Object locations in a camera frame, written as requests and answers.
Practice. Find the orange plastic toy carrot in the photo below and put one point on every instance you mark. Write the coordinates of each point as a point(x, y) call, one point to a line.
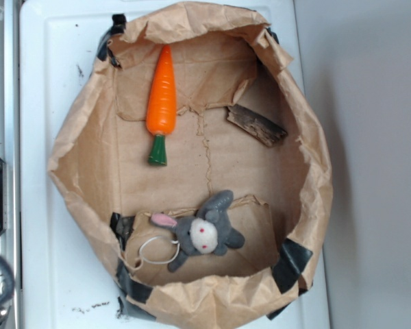
point(162, 107)

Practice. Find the brown paper bag tray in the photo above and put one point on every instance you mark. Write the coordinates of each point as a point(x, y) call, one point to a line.
point(222, 55)

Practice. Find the grey plush bunny toy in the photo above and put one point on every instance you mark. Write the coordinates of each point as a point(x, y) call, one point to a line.
point(207, 232)

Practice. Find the dark wood bark piece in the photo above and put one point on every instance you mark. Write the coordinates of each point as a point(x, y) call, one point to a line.
point(258, 126)

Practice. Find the silver metal rail frame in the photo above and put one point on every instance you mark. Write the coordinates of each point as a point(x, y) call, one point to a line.
point(11, 312)

